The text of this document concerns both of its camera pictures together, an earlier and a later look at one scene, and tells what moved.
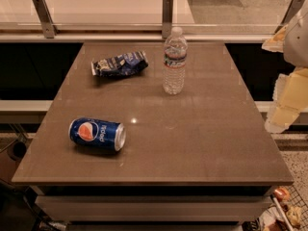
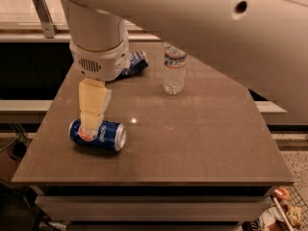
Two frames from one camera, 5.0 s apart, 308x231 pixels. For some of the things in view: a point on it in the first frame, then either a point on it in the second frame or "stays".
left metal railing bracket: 44,16 stays
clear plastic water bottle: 174,62 stays
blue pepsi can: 104,135 stays
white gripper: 297,43 → 100,64
